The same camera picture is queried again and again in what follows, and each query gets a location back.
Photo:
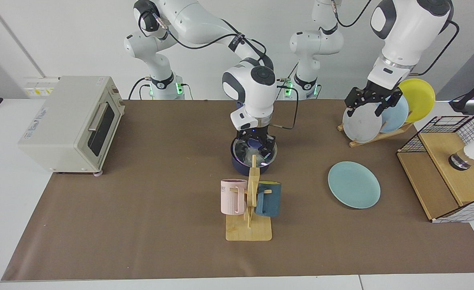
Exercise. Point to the light blue plate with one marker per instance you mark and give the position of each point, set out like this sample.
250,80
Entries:
396,117

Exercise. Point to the grey-white plate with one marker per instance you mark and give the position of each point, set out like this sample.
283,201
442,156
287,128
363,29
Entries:
361,127

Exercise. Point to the yellow plate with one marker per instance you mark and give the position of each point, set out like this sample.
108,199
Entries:
420,98

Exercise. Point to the pale green plate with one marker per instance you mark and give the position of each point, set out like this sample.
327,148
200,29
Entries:
353,185

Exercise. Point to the pale toaster oven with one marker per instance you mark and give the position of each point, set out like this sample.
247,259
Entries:
60,129

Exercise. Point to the pink cup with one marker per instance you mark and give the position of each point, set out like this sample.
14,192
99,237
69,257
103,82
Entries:
231,197

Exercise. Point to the white wall socket strip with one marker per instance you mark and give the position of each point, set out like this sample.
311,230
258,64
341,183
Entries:
40,90

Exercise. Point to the brown table cloth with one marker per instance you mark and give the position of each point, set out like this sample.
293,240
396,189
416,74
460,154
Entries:
140,201

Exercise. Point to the glass lid with blue knob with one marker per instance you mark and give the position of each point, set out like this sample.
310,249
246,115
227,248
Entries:
253,142

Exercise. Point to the dark teal cup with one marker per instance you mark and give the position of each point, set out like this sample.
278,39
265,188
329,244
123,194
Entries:
270,199

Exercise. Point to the wooden plate rack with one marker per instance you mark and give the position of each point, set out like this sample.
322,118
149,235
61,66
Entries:
382,137

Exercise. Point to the white vermicelli bundle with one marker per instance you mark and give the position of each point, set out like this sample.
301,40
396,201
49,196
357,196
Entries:
247,152

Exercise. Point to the wooden cup stand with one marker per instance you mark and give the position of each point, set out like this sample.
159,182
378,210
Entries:
249,229

